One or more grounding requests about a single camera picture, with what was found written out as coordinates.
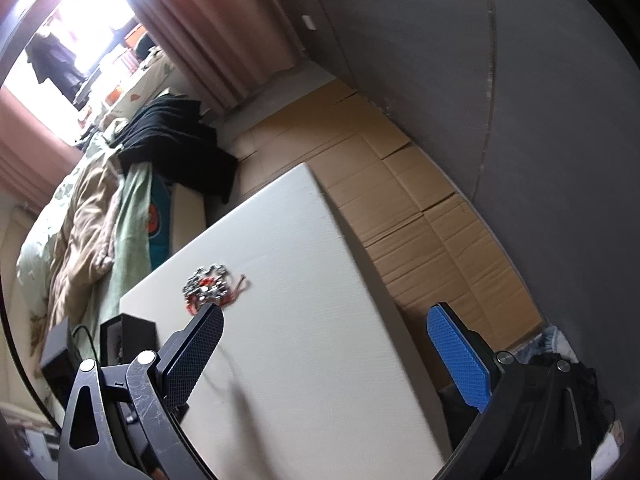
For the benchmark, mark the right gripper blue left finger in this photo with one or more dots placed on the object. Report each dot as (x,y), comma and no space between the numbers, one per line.
(120,421)

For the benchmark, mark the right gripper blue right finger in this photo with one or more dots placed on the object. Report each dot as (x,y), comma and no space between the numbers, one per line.
(480,374)

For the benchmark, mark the black jewelry box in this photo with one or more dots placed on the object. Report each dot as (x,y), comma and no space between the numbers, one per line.
(124,337)

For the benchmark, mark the silver chain red cord jewelry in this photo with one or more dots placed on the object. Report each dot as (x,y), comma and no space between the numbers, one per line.
(212,286)

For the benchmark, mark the black box on floor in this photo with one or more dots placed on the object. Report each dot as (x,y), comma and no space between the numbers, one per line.
(60,361)

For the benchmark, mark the green bed sheet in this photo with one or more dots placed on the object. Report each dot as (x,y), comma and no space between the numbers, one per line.
(131,248)

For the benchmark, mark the beige duvet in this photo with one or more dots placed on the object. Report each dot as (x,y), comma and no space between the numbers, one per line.
(84,248)

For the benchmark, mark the light green pillow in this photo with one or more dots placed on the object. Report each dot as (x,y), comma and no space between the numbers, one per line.
(33,267)

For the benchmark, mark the flattened cardboard sheets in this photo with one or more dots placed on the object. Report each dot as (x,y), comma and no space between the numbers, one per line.
(426,241)

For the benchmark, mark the teal orange cushion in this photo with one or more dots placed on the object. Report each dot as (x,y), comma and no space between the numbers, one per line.
(159,225)

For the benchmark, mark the pink curtain left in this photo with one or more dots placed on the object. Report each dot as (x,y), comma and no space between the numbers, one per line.
(33,161)

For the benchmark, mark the pink curtain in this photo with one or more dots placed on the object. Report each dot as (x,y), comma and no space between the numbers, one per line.
(33,161)
(225,48)

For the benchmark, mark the black clothing on bed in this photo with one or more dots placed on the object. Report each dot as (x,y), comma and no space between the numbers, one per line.
(169,133)

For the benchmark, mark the dark grey wardrobe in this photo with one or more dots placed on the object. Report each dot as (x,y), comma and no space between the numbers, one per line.
(532,107)

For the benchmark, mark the white leaf-patterned cot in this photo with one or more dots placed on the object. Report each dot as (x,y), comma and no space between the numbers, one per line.
(144,85)

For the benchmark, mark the hanging dark garment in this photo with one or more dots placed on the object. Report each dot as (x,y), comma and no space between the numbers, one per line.
(50,59)

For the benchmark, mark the black item on cot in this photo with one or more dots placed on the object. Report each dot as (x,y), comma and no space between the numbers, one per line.
(143,47)

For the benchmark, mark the pink curtain right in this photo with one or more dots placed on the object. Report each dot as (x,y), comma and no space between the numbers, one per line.
(225,48)

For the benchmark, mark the white wall socket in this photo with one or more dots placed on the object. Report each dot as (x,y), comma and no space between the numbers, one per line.
(309,22)

